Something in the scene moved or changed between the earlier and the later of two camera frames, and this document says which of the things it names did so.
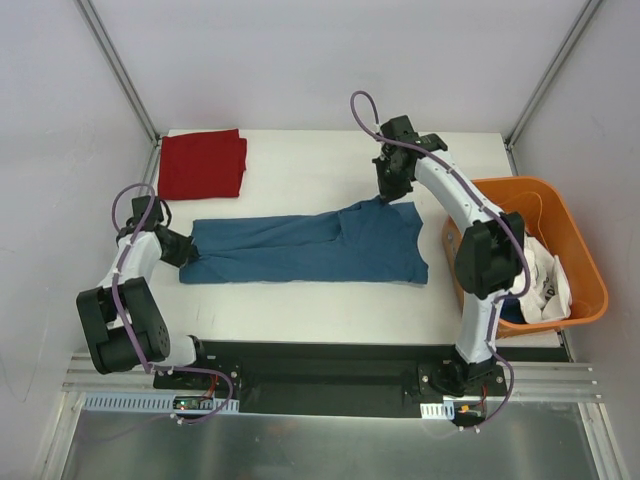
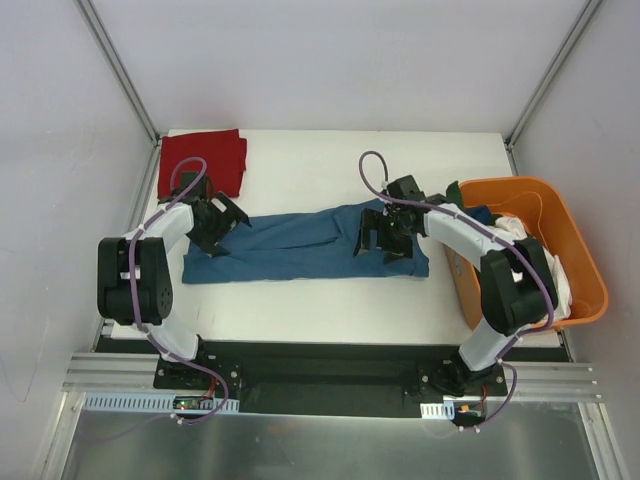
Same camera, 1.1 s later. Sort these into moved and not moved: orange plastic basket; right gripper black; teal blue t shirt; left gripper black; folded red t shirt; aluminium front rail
Moved: right gripper black; left gripper black
Not moved: aluminium front rail; folded red t shirt; orange plastic basket; teal blue t shirt
